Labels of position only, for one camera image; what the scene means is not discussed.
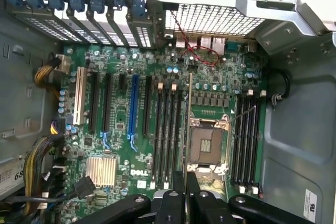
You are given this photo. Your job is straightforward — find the black RAM slot white latches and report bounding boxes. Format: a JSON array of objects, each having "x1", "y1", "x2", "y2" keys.
[
  {"x1": 250, "y1": 90, "x2": 267, "y2": 194},
  {"x1": 150, "y1": 82, "x2": 165, "y2": 190},
  {"x1": 238, "y1": 89, "x2": 254, "y2": 193},
  {"x1": 163, "y1": 83, "x2": 178, "y2": 190}
]

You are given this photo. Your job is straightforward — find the metal socket cover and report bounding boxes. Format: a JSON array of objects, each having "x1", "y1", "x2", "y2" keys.
[{"x1": 195, "y1": 166, "x2": 230, "y2": 198}]

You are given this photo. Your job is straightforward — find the CPU socket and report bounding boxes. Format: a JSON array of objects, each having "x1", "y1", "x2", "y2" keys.
[{"x1": 186, "y1": 115, "x2": 232, "y2": 176}]

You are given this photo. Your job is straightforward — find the silver finned heat sink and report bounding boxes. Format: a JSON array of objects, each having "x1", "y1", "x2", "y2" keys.
[{"x1": 86, "y1": 157, "x2": 118, "y2": 187}]

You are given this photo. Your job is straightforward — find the green motherboard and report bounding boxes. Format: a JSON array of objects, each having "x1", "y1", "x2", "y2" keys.
[{"x1": 54, "y1": 42, "x2": 268, "y2": 224}]

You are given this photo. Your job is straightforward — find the thin metal locking lever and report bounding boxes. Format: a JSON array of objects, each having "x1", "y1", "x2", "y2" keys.
[{"x1": 227, "y1": 104, "x2": 257, "y2": 125}]

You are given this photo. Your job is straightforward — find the long black expansion slot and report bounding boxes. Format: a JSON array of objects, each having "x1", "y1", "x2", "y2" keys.
[
  {"x1": 141, "y1": 75, "x2": 153, "y2": 136},
  {"x1": 102, "y1": 72, "x2": 114, "y2": 133},
  {"x1": 88, "y1": 71, "x2": 101, "y2": 135}
]

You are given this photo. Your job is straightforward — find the blue expansion slot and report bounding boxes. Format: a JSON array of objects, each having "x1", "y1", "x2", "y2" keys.
[{"x1": 127, "y1": 73, "x2": 140, "y2": 141}]

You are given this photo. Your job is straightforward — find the grey metal PC case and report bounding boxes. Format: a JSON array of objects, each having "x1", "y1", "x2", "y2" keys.
[{"x1": 0, "y1": 0, "x2": 336, "y2": 224}]

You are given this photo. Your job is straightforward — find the short black expansion slot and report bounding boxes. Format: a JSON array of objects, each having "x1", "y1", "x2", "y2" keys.
[{"x1": 118, "y1": 73, "x2": 128, "y2": 91}]

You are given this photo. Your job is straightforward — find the white expansion slot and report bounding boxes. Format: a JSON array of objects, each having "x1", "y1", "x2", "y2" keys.
[{"x1": 72, "y1": 66, "x2": 88, "y2": 126}]

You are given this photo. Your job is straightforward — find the grey power supply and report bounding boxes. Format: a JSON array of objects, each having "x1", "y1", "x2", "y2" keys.
[{"x1": 0, "y1": 155, "x2": 28, "y2": 201}]

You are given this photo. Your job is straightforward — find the yellow black wire bundle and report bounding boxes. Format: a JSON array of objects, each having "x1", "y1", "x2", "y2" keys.
[
  {"x1": 22, "y1": 134, "x2": 66, "y2": 218},
  {"x1": 33, "y1": 54, "x2": 72, "y2": 99}
]

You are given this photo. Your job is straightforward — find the black looped wire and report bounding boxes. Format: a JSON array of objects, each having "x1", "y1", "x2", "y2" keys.
[{"x1": 267, "y1": 68, "x2": 291, "y2": 104}]

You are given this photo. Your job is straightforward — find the red black twisted wire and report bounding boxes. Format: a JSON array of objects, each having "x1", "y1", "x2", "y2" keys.
[{"x1": 169, "y1": 10, "x2": 221, "y2": 67}]

